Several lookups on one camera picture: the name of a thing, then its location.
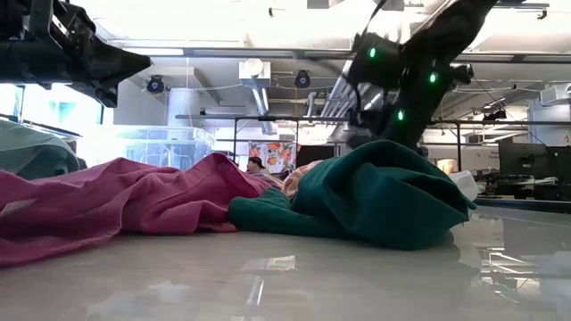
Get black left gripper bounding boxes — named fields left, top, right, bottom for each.
left=0, top=0, right=153, bottom=109

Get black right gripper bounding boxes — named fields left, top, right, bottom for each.
left=347, top=109, right=420, bottom=151

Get dark green microfiber towel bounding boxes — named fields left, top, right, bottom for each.
left=228, top=140, right=477, bottom=251

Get peach pink microfiber towel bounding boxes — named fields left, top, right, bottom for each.
left=281, top=160, right=325, bottom=200

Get sage green microfiber towel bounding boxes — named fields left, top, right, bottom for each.
left=0, top=119, right=88, bottom=182

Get magenta microfiber towel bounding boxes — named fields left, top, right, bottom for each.
left=0, top=153, right=274, bottom=268

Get round black ceiling speaker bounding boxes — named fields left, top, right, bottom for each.
left=293, top=70, right=312, bottom=90
left=145, top=74, right=166, bottom=95

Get silver ceiling ducts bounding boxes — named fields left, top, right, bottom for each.
left=319, top=60, right=385, bottom=119

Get black standing panel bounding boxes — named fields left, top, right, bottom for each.
left=296, top=144, right=336, bottom=169

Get white round column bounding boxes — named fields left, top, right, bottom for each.
left=167, top=87, right=202, bottom=128

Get floral orange poster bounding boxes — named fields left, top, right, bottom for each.
left=248, top=141, right=299, bottom=175

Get person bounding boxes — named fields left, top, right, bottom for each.
left=246, top=155, right=272, bottom=176

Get black computer monitor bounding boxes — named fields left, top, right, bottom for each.
left=498, top=142, right=571, bottom=184

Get black metal rack frame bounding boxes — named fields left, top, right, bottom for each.
left=176, top=114, right=571, bottom=173

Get white hanging vent duct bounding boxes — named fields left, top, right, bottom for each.
left=238, top=58, right=276, bottom=135

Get black table frame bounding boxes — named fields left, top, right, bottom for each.
left=475, top=198, right=571, bottom=213

